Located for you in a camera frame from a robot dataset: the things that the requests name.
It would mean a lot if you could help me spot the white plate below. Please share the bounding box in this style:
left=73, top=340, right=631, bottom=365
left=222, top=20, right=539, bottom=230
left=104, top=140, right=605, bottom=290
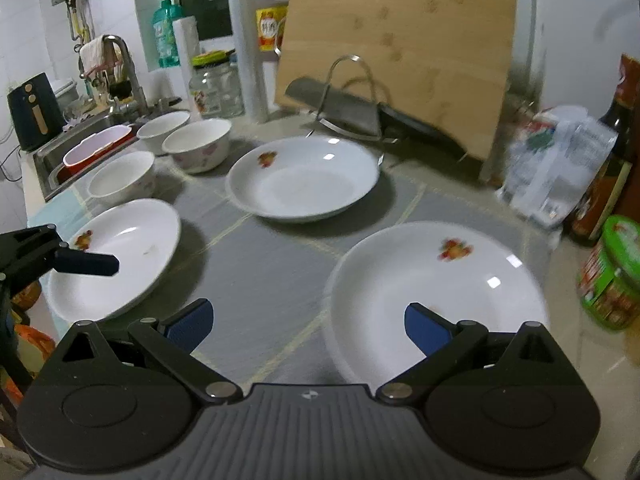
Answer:
left=46, top=198, right=181, bottom=323
left=226, top=136, right=381, bottom=223
left=323, top=221, right=549, bottom=389

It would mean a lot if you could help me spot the plastic wrap roll tall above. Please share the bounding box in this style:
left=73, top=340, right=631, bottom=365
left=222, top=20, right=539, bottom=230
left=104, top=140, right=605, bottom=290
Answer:
left=228, top=0, right=269, bottom=124

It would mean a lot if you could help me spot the cooking wine jug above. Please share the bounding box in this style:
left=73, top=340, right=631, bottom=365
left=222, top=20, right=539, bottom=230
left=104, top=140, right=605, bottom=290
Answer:
left=255, top=0, right=288, bottom=53

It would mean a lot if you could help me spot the white bowl front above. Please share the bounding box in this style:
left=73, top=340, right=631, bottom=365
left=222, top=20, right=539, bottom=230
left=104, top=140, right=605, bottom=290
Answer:
left=88, top=151, right=155, bottom=207

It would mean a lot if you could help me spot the steel sink faucet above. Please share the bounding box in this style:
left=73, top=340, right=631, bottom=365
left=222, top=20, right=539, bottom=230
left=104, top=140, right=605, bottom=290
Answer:
left=102, top=35, right=150, bottom=116

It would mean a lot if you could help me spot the pink red strainer basket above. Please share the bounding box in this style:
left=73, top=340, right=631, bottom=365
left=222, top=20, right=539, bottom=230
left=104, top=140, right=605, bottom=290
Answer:
left=56, top=125, right=134, bottom=183

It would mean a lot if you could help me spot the steel cleaver knife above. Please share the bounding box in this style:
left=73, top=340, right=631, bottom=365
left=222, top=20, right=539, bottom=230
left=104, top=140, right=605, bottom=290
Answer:
left=285, top=77, right=466, bottom=159

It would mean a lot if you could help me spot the white bowl middle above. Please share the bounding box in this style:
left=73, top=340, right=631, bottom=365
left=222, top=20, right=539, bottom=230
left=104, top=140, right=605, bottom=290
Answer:
left=162, top=118, right=232, bottom=174

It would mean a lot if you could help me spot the bamboo cutting board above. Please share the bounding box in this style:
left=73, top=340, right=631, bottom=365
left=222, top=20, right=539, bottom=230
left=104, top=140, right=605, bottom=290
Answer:
left=274, top=0, right=516, bottom=160

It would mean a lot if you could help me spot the white bowl back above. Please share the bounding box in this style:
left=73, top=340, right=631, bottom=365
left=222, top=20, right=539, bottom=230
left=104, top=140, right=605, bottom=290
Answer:
left=137, top=110, right=191, bottom=156

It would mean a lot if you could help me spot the white plastic food bag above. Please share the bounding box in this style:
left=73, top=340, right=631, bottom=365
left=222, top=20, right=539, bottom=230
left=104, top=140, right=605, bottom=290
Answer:
left=498, top=105, right=617, bottom=230

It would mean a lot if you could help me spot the white bowl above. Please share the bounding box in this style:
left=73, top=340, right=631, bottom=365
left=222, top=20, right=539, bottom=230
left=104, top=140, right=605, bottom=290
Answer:
left=162, top=118, right=232, bottom=174
left=88, top=151, right=155, bottom=207
left=137, top=110, right=191, bottom=156

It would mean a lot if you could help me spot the green dish soap bottle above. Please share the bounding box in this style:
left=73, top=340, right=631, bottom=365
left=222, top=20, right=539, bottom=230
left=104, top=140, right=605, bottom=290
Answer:
left=152, top=0, right=183, bottom=68

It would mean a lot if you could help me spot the steel kitchen sink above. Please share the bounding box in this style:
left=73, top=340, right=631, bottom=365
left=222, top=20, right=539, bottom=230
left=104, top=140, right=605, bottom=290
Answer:
left=32, top=107, right=175, bottom=202

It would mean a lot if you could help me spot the green lidded food tub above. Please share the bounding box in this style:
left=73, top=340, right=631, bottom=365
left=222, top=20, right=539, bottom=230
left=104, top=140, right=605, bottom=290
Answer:
left=577, top=214, right=640, bottom=332

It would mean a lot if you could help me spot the metal wire rack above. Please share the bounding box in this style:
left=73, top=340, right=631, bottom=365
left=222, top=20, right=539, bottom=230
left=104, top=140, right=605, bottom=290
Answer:
left=286, top=54, right=386, bottom=166

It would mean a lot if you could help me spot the glass jar green lid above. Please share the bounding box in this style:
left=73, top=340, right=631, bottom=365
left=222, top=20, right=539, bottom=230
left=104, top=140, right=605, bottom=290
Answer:
left=189, top=50, right=244, bottom=119

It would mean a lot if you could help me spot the black air fryer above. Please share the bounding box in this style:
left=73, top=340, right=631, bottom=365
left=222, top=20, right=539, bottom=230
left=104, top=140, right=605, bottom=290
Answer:
left=6, top=73, right=65, bottom=153

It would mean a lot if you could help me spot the plastic wrap roll short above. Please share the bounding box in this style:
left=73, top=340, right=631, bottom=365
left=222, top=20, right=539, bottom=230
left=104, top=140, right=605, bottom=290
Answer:
left=172, top=16, right=201, bottom=105

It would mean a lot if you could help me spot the dark soy sauce bottle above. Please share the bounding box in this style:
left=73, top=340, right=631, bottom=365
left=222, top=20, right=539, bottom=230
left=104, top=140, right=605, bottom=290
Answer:
left=568, top=53, right=639, bottom=246

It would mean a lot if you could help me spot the cloth on faucet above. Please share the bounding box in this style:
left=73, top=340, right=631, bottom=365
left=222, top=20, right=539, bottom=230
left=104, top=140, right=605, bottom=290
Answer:
left=79, top=35, right=124, bottom=79

